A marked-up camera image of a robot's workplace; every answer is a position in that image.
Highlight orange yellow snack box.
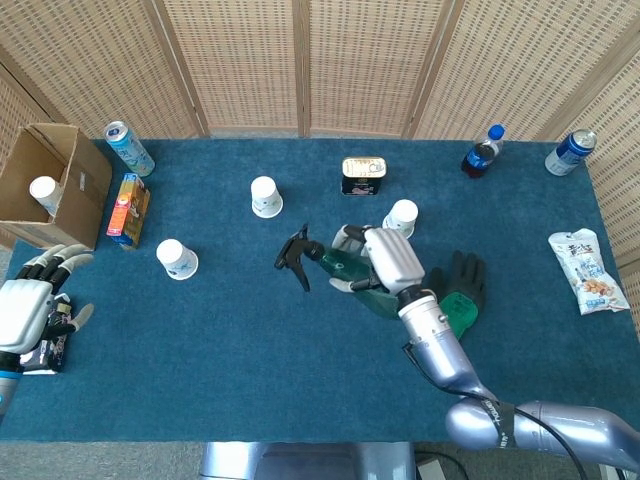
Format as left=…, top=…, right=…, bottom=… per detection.
left=105, top=172, right=152, bottom=251

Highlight white snack bag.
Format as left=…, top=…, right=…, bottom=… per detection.
left=547, top=228, right=632, bottom=317

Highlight blue table cloth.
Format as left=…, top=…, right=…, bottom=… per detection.
left=0, top=138, right=640, bottom=444

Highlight black luncheon meat tin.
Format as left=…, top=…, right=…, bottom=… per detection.
left=341, top=156, right=389, bottom=197

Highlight dark snack packet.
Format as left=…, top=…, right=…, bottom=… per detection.
left=18, top=293, right=77, bottom=374

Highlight cola bottle blue cap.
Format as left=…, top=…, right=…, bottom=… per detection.
left=460, top=124, right=506, bottom=180

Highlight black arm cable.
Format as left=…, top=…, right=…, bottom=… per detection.
left=507, top=404, right=629, bottom=480

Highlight silver blue robot base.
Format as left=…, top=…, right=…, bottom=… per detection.
left=198, top=441, right=419, bottom=480

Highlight small white floor box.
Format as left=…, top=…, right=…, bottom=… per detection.
left=416, top=459, right=447, bottom=480

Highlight open cardboard box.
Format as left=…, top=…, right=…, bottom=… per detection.
left=0, top=122, right=114, bottom=252

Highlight green black work glove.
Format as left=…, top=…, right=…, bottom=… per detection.
left=423, top=249, right=487, bottom=344

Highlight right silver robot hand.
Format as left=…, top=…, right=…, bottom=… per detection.
left=329, top=223, right=427, bottom=297

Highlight green spray bottle black trigger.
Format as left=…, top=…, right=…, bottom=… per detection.
left=273, top=223, right=401, bottom=321

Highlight white paper cup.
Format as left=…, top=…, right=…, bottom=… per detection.
left=250, top=175, right=284, bottom=219
left=381, top=198, right=419, bottom=240
left=155, top=238, right=200, bottom=281
left=28, top=175, right=64, bottom=217

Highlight bamboo folding screen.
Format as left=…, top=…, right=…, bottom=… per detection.
left=0, top=0, right=640, bottom=331

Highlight light blue drink can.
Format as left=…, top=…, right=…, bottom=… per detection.
left=103, top=120, right=156, bottom=178

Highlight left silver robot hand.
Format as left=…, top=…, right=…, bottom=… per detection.
left=0, top=243, right=95, bottom=357

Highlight blue silver drink can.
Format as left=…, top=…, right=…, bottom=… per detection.
left=544, top=129, right=598, bottom=177

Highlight black floor cable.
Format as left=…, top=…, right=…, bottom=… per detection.
left=414, top=449, right=471, bottom=480

